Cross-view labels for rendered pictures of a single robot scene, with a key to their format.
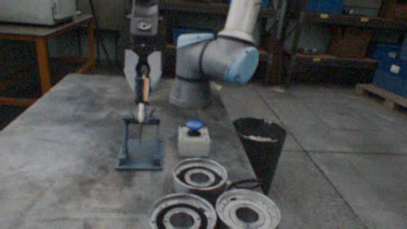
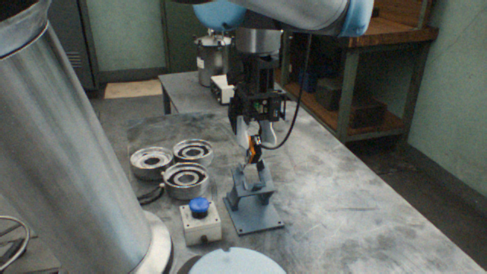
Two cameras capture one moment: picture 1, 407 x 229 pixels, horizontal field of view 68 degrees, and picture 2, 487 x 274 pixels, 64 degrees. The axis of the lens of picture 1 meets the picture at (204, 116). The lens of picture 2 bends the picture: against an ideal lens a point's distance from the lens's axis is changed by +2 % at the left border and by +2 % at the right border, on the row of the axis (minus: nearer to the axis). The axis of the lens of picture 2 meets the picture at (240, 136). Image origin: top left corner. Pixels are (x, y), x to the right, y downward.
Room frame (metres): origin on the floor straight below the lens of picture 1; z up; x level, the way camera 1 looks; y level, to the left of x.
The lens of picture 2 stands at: (1.26, 0.01, 1.34)
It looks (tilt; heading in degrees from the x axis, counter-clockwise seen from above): 28 degrees down; 171
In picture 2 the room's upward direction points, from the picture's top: straight up
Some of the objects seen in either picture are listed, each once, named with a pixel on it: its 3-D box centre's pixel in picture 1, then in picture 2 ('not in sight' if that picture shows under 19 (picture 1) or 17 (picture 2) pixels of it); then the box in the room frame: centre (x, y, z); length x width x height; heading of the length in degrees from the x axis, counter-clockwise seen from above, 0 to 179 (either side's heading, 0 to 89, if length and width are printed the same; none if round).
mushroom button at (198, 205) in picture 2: (194, 131); (199, 211); (0.65, 0.02, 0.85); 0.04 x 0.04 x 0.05
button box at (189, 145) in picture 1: (193, 140); (200, 224); (0.65, 0.02, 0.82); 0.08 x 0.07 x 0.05; 8
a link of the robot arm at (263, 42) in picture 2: not in sight; (259, 38); (0.62, 0.14, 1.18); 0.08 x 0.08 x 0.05
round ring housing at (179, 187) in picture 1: (199, 180); (186, 181); (0.49, 0.00, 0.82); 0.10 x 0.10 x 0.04
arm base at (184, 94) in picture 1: (191, 87); not in sight; (0.99, 0.05, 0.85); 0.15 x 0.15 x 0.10
